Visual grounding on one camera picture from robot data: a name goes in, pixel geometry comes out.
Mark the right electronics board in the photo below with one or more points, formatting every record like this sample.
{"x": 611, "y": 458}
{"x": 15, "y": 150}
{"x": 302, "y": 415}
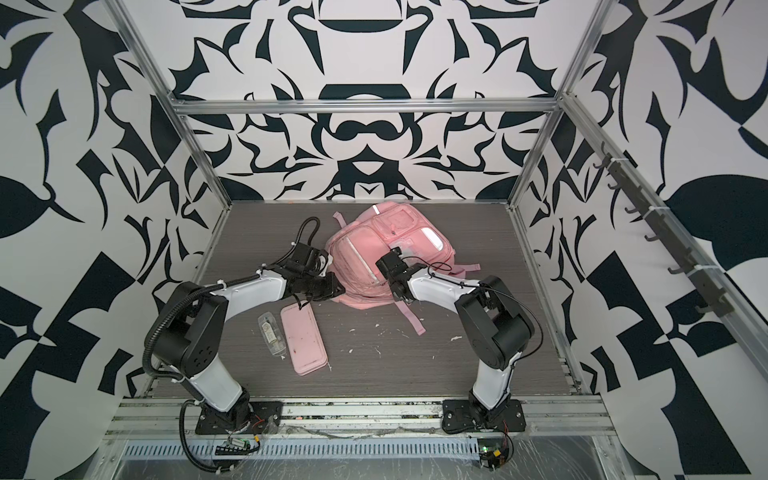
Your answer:
{"x": 493, "y": 457}

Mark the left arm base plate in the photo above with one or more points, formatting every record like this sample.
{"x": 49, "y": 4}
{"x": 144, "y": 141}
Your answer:
{"x": 256, "y": 417}

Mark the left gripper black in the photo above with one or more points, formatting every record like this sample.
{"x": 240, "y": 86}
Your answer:
{"x": 334, "y": 291}

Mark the left electronics board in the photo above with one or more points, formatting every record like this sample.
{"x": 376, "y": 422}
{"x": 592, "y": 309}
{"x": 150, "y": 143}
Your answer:
{"x": 235, "y": 447}

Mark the pink pencil case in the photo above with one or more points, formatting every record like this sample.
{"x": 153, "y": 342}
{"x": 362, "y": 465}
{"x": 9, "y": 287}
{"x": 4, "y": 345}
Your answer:
{"x": 304, "y": 341}

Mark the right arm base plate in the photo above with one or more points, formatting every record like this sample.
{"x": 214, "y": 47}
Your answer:
{"x": 483, "y": 417}

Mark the black coat hook rail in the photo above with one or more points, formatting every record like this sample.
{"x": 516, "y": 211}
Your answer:
{"x": 667, "y": 229}

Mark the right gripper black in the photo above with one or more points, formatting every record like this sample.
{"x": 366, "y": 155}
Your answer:
{"x": 392, "y": 289}

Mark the white slotted cable duct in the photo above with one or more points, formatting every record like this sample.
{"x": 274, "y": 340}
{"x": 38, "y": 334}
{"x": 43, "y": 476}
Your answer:
{"x": 306, "y": 449}

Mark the clear plastic small case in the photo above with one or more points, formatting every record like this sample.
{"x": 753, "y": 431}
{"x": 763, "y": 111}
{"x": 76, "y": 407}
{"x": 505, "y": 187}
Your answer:
{"x": 272, "y": 334}

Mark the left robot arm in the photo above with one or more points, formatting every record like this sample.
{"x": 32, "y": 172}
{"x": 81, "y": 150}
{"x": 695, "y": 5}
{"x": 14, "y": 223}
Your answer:
{"x": 183, "y": 343}

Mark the electronics board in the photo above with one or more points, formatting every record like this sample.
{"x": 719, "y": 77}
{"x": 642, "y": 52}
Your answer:
{"x": 235, "y": 447}
{"x": 493, "y": 457}

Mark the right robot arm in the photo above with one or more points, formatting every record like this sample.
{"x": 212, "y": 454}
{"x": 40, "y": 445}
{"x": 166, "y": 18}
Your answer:
{"x": 497, "y": 326}

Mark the aluminium front rail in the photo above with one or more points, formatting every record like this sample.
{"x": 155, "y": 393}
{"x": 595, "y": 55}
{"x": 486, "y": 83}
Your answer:
{"x": 341, "y": 417}

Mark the pink student backpack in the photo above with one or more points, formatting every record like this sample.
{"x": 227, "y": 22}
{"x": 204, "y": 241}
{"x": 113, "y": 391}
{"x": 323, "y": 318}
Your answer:
{"x": 383, "y": 227}

